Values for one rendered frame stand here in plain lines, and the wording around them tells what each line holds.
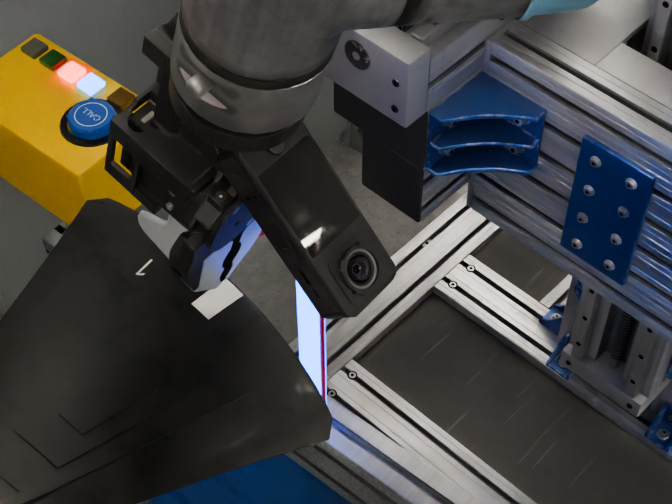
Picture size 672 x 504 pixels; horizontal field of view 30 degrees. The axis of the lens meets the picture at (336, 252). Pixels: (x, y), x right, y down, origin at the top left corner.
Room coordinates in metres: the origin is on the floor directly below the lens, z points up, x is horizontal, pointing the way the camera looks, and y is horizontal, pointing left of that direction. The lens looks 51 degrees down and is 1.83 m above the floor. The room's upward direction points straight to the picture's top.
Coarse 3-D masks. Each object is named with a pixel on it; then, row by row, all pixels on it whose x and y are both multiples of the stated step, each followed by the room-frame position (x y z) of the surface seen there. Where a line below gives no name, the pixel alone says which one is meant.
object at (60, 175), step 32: (0, 64) 0.82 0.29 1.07; (32, 64) 0.82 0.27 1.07; (64, 64) 0.82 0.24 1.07; (0, 96) 0.78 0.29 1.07; (32, 96) 0.78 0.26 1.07; (64, 96) 0.78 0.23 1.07; (96, 96) 0.78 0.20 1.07; (0, 128) 0.75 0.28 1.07; (32, 128) 0.74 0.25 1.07; (64, 128) 0.74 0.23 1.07; (0, 160) 0.76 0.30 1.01; (32, 160) 0.73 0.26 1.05; (64, 160) 0.70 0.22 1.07; (96, 160) 0.71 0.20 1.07; (32, 192) 0.74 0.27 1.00; (64, 192) 0.70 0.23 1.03; (96, 192) 0.70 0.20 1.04; (128, 192) 0.72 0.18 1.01
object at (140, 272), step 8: (144, 256) 0.51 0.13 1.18; (152, 256) 0.51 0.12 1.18; (136, 264) 0.51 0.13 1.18; (144, 264) 0.51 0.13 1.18; (152, 264) 0.51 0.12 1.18; (160, 264) 0.51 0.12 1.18; (168, 264) 0.51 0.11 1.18; (128, 272) 0.50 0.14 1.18; (136, 272) 0.50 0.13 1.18; (144, 272) 0.50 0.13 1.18; (152, 272) 0.50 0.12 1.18; (160, 272) 0.50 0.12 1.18; (136, 280) 0.50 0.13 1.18; (144, 280) 0.50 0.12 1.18; (152, 280) 0.50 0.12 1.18
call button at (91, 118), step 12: (72, 108) 0.76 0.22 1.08; (84, 108) 0.75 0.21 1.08; (96, 108) 0.75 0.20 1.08; (108, 108) 0.75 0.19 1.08; (72, 120) 0.74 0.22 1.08; (84, 120) 0.74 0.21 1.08; (96, 120) 0.74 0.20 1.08; (108, 120) 0.74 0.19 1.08; (72, 132) 0.73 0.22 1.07; (84, 132) 0.73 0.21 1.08; (96, 132) 0.73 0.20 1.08; (108, 132) 0.73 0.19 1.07
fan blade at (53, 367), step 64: (64, 256) 0.51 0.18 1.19; (128, 256) 0.51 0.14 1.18; (0, 320) 0.46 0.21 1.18; (64, 320) 0.46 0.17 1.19; (128, 320) 0.46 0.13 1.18; (192, 320) 0.47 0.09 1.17; (256, 320) 0.48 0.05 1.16; (0, 384) 0.41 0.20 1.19; (64, 384) 0.41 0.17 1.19; (128, 384) 0.41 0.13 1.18; (192, 384) 0.42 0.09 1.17; (256, 384) 0.43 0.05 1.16; (0, 448) 0.37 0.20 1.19; (64, 448) 0.37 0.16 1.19; (128, 448) 0.37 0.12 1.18; (192, 448) 0.38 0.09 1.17; (256, 448) 0.38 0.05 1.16
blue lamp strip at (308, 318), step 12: (300, 288) 0.58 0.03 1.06; (300, 300) 0.58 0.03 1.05; (300, 312) 0.58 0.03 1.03; (312, 312) 0.57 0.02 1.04; (300, 324) 0.58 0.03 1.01; (312, 324) 0.57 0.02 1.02; (300, 336) 0.58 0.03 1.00; (312, 336) 0.57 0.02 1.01; (300, 348) 0.58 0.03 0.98; (312, 348) 0.57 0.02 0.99; (300, 360) 0.58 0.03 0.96; (312, 360) 0.57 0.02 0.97; (312, 372) 0.57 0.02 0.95
